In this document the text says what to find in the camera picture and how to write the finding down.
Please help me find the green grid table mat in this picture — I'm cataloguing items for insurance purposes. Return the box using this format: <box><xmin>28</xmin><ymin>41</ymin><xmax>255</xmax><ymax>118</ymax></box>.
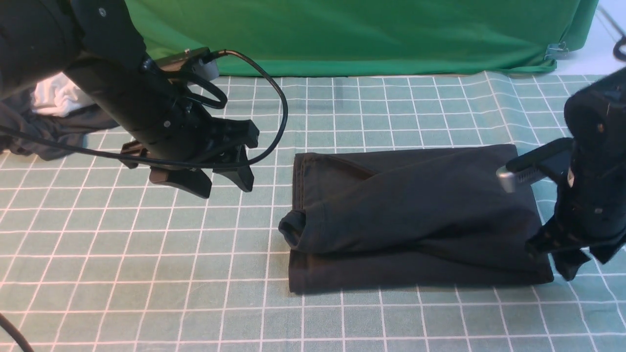
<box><xmin>0</xmin><ymin>73</ymin><xmax>625</xmax><ymax>352</ymax></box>

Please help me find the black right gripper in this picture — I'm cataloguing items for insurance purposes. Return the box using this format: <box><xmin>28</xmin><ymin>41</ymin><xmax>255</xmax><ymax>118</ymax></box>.
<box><xmin>525</xmin><ymin>216</ymin><xmax>625</xmax><ymax>282</ymax></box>

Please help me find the black left camera cable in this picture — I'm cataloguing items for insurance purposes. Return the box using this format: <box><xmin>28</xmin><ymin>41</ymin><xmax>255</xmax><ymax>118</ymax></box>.
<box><xmin>0</xmin><ymin>50</ymin><xmax>289</xmax><ymax>170</ymax></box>

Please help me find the green backdrop cloth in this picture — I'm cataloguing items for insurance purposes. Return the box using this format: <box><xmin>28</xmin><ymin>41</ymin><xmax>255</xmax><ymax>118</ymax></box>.
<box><xmin>127</xmin><ymin>0</ymin><xmax>598</xmax><ymax>77</ymax></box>

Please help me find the white crumpled cloth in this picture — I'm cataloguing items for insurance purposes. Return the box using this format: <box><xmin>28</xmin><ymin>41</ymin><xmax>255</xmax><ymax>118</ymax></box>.
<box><xmin>31</xmin><ymin>73</ymin><xmax>95</xmax><ymax>117</ymax></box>

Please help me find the black camera cable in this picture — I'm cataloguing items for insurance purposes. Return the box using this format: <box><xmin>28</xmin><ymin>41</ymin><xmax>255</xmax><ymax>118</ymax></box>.
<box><xmin>597</xmin><ymin>5</ymin><xmax>626</xmax><ymax>62</ymax></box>
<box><xmin>0</xmin><ymin>50</ymin><xmax>289</xmax><ymax>170</ymax></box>

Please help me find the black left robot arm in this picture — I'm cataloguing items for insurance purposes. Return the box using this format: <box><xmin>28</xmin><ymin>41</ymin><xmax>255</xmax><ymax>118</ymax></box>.
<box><xmin>0</xmin><ymin>0</ymin><xmax>259</xmax><ymax>198</ymax></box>

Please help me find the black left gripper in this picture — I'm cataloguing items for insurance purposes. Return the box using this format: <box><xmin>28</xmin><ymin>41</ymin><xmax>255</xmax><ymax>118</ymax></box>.
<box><xmin>119</xmin><ymin>117</ymin><xmax>259</xmax><ymax>199</ymax></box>

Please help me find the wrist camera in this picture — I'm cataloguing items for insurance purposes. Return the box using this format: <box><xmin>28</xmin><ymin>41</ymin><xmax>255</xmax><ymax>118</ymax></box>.
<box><xmin>156</xmin><ymin>47</ymin><xmax>221</xmax><ymax>82</ymax></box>
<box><xmin>496</xmin><ymin>137</ymin><xmax>573</xmax><ymax>193</ymax></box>

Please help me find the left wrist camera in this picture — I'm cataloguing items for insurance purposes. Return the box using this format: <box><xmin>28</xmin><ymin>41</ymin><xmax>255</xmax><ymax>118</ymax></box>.
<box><xmin>156</xmin><ymin>47</ymin><xmax>221</xmax><ymax>82</ymax></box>

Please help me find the metal binder clip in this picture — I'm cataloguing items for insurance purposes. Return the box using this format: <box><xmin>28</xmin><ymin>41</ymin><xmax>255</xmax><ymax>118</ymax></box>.
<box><xmin>543</xmin><ymin>42</ymin><xmax>570</xmax><ymax>61</ymax></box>

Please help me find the black right camera cable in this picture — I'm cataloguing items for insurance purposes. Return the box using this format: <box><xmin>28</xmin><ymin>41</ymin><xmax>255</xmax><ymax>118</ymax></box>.
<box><xmin>597</xmin><ymin>5</ymin><xmax>626</xmax><ymax>62</ymax></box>

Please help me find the gray long sleeve shirt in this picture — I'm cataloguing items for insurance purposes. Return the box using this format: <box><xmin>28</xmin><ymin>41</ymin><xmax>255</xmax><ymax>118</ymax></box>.
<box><xmin>278</xmin><ymin>143</ymin><xmax>554</xmax><ymax>294</ymax></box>

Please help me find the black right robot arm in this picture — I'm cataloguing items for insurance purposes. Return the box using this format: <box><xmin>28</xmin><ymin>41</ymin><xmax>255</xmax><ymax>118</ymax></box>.
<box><xmin>526</xmin><ymin>69</ymin><xmax>625</xmax><ymax>281</ymax></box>

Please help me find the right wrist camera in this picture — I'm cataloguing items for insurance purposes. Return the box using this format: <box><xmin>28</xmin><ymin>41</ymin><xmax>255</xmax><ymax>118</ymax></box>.
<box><xmin>496</xmin><ymin>137</ymin><xmax>573</xmax><ymax>193</ymax></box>

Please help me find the dark crumpled garment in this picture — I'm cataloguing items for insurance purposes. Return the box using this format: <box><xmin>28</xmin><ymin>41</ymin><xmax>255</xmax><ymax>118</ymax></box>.
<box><xmin>0</xmin><ymin>89</ymin><xmax>119</xmax><ymax>161</ymax></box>

